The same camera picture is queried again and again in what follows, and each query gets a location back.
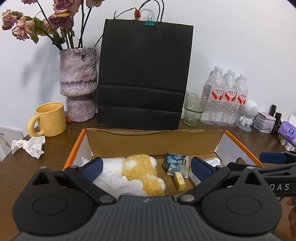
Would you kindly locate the purple ceramic vase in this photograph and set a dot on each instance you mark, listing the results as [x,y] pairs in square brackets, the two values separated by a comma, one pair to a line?
[77,76]

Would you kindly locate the glass cup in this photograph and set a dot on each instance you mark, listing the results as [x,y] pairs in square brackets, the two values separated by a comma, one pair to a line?
[194,111]

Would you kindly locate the black paper bag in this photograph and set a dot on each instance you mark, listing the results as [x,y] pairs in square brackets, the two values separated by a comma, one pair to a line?
[143,69]

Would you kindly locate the white plastic vials strip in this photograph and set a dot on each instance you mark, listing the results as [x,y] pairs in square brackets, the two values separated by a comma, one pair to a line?
[288,144]

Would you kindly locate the blue snack packet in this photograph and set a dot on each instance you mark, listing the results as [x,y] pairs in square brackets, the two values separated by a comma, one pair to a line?
[173,162]

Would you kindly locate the purple wipes pack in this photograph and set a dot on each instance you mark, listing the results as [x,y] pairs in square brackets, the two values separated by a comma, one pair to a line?
[289,131]

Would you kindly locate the dried pink rose bouquet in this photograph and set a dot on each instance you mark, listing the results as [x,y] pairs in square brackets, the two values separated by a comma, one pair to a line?
[61,20]

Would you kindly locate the yellow white plush toy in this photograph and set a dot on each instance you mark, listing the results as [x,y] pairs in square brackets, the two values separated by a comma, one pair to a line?
[138,171]

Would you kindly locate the pink white small case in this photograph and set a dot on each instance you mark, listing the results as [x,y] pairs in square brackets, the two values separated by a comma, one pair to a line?
[266,115]

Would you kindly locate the clear water bottle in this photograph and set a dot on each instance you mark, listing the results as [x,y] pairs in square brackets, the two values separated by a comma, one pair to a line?
[241,97]
[229,95]
[214,92]

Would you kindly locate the orange cardboard box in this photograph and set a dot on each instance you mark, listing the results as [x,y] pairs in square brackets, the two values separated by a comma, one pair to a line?
[138,143]

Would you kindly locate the small yellow block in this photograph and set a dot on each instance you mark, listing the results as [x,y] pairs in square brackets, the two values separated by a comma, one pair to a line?
[180,182]

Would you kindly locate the crumpled white tissue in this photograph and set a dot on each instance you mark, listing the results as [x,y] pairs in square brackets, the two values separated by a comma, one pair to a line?
[30,144]

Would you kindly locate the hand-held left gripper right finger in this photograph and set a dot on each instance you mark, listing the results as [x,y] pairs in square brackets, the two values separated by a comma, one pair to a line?
[202,171]

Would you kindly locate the person's right hand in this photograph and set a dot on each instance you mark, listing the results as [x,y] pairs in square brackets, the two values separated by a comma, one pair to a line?
[292,217]

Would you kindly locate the yellow mug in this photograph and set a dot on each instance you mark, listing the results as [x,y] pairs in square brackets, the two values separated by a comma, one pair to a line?
[50,120]

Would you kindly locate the printed tin box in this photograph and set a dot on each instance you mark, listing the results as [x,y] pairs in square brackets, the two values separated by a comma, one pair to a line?
[263,126]

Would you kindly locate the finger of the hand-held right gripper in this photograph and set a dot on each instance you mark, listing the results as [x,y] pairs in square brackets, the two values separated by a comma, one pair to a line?
[271,157]
[277,169]

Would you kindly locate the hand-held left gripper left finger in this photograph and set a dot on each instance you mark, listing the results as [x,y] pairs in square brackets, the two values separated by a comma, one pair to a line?
[92,170]

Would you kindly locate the dried red rosebud stem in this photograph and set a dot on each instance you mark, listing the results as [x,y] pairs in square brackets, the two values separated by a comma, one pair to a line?
[137,14]

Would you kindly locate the small black box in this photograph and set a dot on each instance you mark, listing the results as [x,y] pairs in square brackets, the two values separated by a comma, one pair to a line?
[278,122]
[272,110]

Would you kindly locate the white robot figure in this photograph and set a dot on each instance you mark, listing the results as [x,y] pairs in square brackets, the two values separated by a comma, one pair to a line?
[251,107]

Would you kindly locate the clear plastic bag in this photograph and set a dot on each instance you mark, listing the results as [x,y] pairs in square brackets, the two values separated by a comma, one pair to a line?
[115,185]

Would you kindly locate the small orange scrap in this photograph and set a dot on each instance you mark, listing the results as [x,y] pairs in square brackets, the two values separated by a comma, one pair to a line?
[67,119]

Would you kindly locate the green binder clip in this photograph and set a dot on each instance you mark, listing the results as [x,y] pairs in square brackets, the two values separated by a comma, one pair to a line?
[149,23]

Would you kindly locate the white labelled panel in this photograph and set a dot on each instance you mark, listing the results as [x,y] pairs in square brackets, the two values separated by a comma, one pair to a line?
[9,141]

